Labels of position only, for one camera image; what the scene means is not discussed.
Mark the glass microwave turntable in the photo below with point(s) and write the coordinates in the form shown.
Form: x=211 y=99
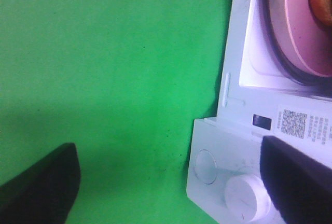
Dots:
x=283 y=65

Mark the pink speckled plate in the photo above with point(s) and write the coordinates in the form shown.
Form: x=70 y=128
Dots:
x=305 y=42

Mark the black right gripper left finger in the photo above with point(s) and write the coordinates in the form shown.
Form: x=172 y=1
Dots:
x=46 y=191

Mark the white microwave oven body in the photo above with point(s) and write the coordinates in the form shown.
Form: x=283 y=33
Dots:
x=255 y=101

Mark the green table cloth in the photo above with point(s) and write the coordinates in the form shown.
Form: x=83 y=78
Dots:
x=123 y=80

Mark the white microwave knob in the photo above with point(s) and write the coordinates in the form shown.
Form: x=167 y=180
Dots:
x=246 y=198

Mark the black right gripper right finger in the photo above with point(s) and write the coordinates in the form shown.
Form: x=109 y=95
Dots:
x=299 y=186

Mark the round white door-release button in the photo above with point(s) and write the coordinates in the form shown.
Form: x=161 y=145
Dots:
x=205 y=167

